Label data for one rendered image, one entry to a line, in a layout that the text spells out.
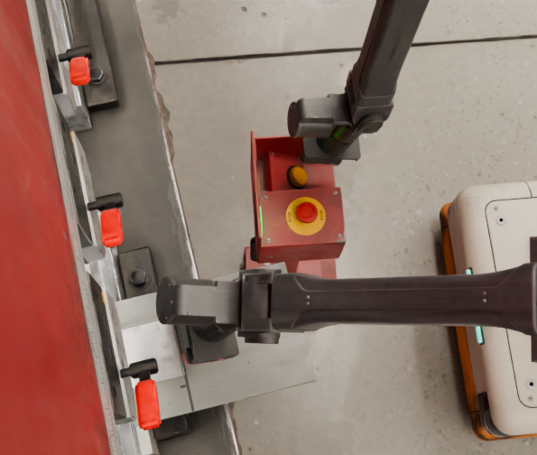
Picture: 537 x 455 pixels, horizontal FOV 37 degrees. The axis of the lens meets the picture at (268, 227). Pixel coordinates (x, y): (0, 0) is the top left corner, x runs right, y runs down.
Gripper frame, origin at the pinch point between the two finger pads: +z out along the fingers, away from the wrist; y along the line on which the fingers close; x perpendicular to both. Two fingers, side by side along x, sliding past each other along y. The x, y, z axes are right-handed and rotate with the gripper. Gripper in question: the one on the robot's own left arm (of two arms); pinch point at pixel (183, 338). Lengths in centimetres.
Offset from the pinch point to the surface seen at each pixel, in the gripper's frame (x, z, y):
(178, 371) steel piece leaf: -0.9, 2.1, 4.3
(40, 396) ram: -35, -52, 12
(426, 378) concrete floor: 98, 63, 8
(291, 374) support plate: 13.1, -5.0, 8.4
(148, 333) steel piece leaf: -3.6, 3.6, -2.0
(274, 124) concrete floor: 78, 74, -72
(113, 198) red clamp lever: -14.7, -20.2, -13.7
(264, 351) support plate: 10.4, -3.6, 4.3
